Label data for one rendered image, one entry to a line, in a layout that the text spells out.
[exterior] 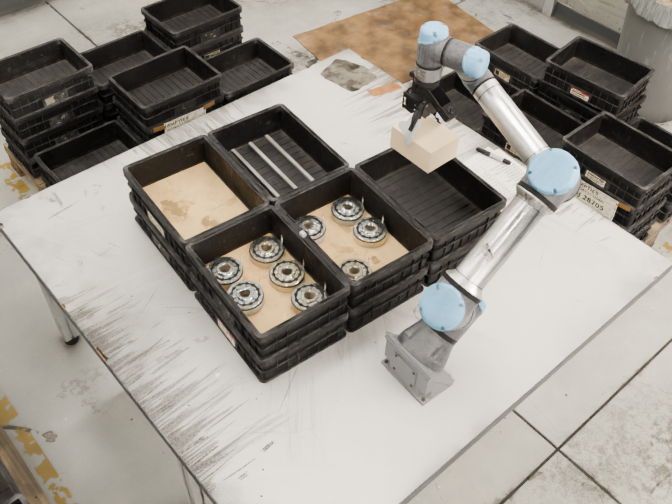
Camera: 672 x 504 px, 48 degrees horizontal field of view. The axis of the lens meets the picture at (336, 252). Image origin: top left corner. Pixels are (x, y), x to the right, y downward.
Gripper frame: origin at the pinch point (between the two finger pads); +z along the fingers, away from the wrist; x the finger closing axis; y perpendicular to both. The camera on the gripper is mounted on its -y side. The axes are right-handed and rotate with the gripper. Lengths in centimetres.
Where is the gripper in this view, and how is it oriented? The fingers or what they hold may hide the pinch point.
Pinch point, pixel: (424, 137)
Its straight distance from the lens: 223.5
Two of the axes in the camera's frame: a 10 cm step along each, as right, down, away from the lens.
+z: -0.3, 6.7, 7.4
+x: -7.5, 4.7, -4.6
